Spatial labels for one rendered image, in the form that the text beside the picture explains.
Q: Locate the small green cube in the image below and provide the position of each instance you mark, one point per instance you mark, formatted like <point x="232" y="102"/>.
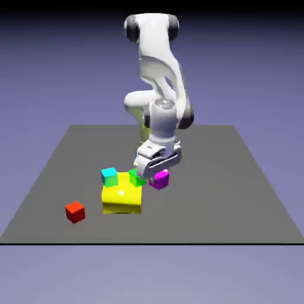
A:
<point x="135" y="180"/>

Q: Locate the small magenta cube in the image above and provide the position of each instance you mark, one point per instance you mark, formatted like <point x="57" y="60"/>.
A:
<point x="159" y="181"/>

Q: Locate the large yellow box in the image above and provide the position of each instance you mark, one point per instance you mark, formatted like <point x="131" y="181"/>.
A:
<point x="121" y="193"/>

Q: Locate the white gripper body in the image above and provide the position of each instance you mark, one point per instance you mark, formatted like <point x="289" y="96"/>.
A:
<point x="161" y="162"/>

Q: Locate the small cyan cube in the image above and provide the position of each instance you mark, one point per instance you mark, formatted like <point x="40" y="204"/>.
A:
<point x="109" y="177"/>

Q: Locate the small red cube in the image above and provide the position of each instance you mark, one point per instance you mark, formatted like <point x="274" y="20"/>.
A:
<point x="75" y="212"/>

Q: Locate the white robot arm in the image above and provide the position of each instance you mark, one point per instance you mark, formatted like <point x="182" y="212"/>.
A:
<point x="156" y="59"/>

